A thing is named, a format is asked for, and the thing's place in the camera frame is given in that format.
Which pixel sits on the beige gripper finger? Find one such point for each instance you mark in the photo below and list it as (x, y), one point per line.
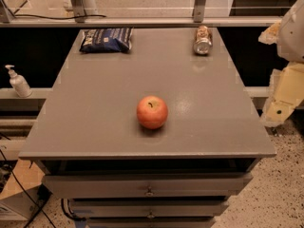
(270, 34)
(286, 93)

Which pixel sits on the orange soda can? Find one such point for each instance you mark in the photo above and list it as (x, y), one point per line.
(203, 40)

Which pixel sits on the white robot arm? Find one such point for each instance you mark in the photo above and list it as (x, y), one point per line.
(290, 41)

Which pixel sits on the red apple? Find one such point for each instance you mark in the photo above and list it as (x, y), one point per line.
(152, 112)

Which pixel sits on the blue chip bag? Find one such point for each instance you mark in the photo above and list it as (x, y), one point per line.
(98, 40)

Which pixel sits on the top drawer knob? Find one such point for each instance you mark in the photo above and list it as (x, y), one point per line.
(149, 192)

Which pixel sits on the drawer knob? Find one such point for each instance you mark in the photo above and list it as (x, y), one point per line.
(149, 192)
(150, 215)

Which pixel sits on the grey drawer cabinet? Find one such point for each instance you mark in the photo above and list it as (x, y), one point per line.
(158, 137)

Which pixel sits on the white pump bottle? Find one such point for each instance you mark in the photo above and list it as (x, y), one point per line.
(18, 82)

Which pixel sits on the cardboard box on floor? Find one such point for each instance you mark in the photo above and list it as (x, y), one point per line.
(20, 194)

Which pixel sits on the right metal frame post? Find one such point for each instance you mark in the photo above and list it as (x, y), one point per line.
(198, 10)

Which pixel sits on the metal frame post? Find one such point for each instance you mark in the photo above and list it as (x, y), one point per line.
(198, 10)
(78, 10)

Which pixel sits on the left metal frame post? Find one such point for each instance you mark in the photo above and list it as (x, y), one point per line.
(78, 10)

